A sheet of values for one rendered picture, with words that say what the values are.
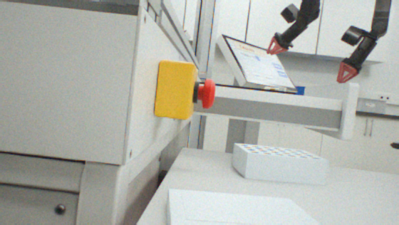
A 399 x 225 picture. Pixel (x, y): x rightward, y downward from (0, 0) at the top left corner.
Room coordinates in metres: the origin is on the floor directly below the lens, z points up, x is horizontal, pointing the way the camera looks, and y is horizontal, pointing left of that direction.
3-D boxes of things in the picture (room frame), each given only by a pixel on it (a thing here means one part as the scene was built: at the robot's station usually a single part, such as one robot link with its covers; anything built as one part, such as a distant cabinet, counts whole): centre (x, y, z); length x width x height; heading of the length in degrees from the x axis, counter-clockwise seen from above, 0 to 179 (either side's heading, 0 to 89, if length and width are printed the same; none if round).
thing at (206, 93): (0.42, -0.01, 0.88); 0.04 x 0.03 x 0.04; 177
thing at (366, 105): (4.10, -2.14, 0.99); 0.40 x 0.31 x 0.17; 91
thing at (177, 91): (0.42, 0.03, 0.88); 0.07 x 0.05 x 0.07; 177
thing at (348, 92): (0.74, -0.29, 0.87); 0.29 x 0.02 x 0.11; 177
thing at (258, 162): (0.50, -0.14, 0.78); 0.12 x 0.08 x 0.04; 97
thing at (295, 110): (0.75, -0.08, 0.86); 0.40 x 0.26 x 0.06; 87
